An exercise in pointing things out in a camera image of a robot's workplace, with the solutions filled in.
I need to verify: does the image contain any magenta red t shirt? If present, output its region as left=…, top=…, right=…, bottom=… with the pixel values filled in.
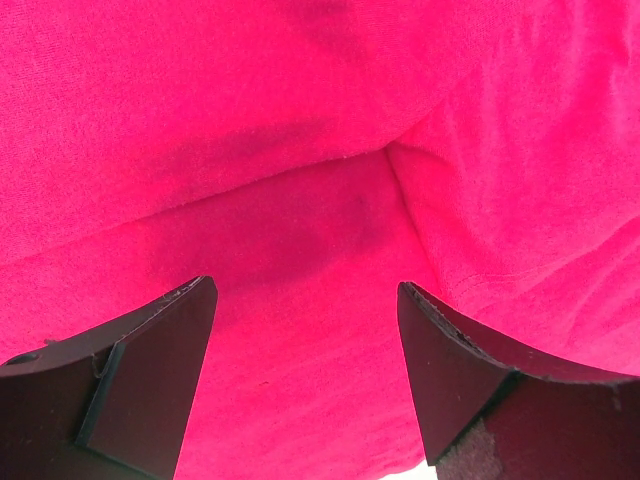
left=1, top=1, right=639, bottom=479

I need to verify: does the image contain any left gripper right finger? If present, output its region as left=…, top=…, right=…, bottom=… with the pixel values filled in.
left=397, top=282, right=639, bottom=480

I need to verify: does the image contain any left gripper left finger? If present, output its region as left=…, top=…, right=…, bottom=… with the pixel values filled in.
left=1, top=276, right=218, bottom=479

